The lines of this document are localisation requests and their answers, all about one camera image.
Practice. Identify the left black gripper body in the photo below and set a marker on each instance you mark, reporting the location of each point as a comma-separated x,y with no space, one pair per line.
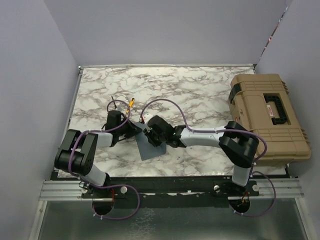
124,130

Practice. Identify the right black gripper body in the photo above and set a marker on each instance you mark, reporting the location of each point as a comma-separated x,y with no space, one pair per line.
156,139

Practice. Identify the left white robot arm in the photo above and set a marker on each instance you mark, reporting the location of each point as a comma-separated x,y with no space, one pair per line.
77,151

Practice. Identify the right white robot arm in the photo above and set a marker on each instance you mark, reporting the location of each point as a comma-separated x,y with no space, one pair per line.
237,143

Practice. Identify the yellow utility knife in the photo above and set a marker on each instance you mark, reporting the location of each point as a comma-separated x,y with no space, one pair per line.
130,104

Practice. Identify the tan plastic tool case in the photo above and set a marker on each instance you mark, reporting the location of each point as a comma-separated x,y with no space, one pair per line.
261,104

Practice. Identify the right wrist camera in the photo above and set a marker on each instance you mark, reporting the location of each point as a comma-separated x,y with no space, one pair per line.
146,118

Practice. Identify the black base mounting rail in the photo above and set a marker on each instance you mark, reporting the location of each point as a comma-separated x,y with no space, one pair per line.
158,192

